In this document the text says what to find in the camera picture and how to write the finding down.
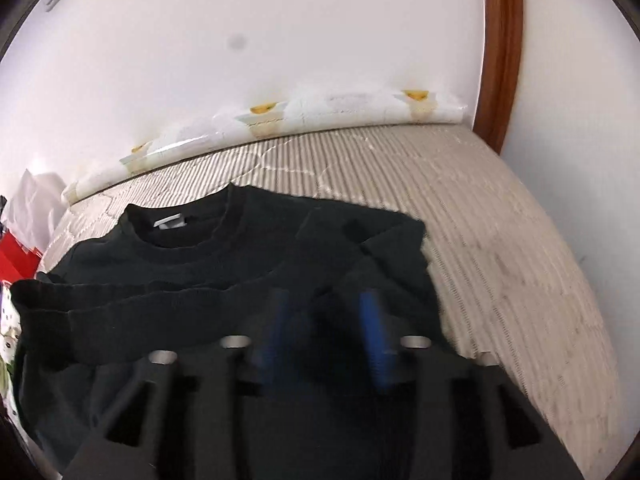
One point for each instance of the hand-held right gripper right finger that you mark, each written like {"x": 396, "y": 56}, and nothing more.
{"x": 374, "y": 340}

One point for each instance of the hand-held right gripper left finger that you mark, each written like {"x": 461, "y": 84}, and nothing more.
{"x": 272, "y": 330}

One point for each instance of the black sweatshirt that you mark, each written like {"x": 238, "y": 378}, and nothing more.
{"x": 200, "y": 270}

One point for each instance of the striped quilted table cover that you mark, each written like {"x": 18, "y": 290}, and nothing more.
{"x": 475, "y": 210}

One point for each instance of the rolled white printed mat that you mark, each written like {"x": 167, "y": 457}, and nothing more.
{"x": 350, "y": 107}

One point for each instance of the white patterned cloth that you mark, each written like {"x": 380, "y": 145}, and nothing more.
{"x": 9, "y": 340}

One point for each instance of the red paper bag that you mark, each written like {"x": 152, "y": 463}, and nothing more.
{"x": 15, "y": 260}

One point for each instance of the white plastic bag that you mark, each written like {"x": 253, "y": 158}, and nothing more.
{"x": 35, "y": 205}

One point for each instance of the white door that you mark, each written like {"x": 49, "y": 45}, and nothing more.
{"x": 575, "y": 110}

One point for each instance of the brown wooden door frame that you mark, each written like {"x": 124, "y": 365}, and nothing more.
{"x": 500, "y": 50}

